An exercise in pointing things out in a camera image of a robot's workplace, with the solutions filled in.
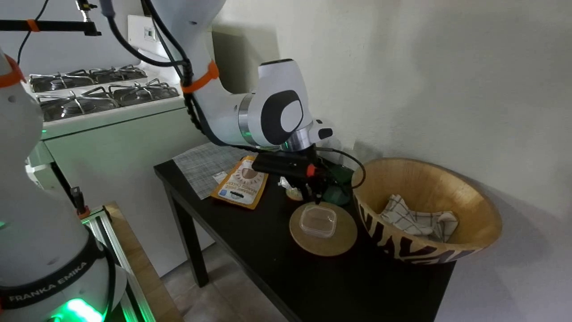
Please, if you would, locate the white gas stove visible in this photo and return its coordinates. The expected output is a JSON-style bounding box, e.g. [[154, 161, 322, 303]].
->
[[16, 15, 229, 279]]

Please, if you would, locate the round cork mat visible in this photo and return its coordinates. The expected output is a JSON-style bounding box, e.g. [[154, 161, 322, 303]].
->
[[288, 201, 359, 260]]

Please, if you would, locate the orange food packet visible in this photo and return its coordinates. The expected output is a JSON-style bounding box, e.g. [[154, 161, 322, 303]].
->
[[209, 156, 272, 211]]

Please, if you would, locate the checked white cloth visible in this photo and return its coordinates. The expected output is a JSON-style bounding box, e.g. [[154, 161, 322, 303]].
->
[[377, 194, 461, 244]]

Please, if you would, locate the clear plastic container bowl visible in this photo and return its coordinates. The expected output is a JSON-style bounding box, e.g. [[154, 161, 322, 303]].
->
[[299, 204, 340, 240]]

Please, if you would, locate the black table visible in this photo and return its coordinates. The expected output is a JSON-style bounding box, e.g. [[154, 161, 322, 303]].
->
[[152, 156, 458, 322]]

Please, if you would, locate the black stove grate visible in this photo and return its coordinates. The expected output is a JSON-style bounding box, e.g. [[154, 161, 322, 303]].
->
[[29, 63, 148, 95], [36, 79, 181, 124]]

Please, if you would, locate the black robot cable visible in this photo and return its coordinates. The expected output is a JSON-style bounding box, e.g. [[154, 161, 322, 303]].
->
[[98, 0, 367, 194]]

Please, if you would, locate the large patterned wooden bowl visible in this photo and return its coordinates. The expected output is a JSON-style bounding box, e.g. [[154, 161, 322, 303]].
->
[[349, 156, 504, 267]]

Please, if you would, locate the wooden board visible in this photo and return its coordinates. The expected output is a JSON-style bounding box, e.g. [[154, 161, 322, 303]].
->
[[104, 203, 182, 322]]

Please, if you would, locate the black rod with red tip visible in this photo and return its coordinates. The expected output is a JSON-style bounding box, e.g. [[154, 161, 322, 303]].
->
[[48, 160, 93, 220]]

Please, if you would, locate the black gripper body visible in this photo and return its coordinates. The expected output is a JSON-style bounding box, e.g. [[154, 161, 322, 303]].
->
[[252, 151, 318, 183]]

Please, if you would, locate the black camera stand bar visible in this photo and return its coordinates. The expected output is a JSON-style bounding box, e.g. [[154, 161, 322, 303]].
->
[[0, 0, 104, 38]]

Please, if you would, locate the grey woven placemat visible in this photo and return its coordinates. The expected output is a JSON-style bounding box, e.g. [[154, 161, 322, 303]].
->
[[172, 142, 257, 203]]

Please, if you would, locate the thin black hanging cable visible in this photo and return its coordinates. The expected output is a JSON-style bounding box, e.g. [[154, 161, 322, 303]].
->
[[16, 0, 50, 67]]

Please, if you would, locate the green round lid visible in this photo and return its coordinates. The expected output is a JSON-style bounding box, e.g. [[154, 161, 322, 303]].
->
[[324, 185, 354, 210], [329, 165, 356, 185]]

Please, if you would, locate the aluminium frame rail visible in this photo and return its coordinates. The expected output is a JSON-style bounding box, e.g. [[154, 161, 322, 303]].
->
[[79, 204, 145, 322]]

